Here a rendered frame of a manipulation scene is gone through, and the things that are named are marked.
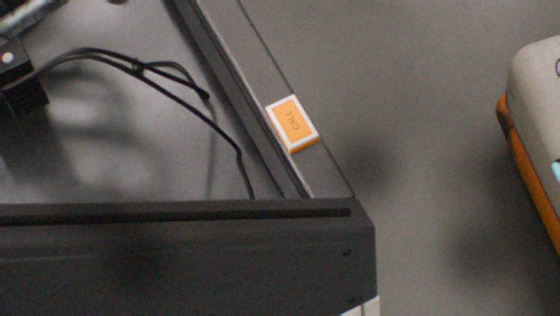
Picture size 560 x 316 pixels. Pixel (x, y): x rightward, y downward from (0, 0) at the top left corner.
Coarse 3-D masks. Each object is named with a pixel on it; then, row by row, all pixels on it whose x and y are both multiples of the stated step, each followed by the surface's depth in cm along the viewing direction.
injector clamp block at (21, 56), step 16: (0, 0) 117; (0, 16) 116; (0, 48) 114; (16, 48) 114; (0, 64) 114; (16, 64) 113; (32, 64) 115; (0, 80) 114; (32, 80) 116; (16, 96) 117; (32, 96) 118; (16, 112) 119
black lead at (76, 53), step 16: (80, 48) 108; (96, 48) 109; (48, 64) 109; (112, 64) 109; (144, 64) 114; (160, 64) 130; (176, 64) 129; (16, 80) 112; (144, 80) 112; (176, 80) 119; (192, 80) 128; (176, 96) 116; (208, 96) 126; (192, 112) 118; (240, 160) 123
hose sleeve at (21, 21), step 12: (36, 0) 97; (48, 0) 96; (60, 0) 96; (12, 12) 99; (24, 12) 98; (36, 12) 97; (48, 12) 97; (0, 24) 99; (12, 24) 99; (24, 24) 98; (12, 36) 100
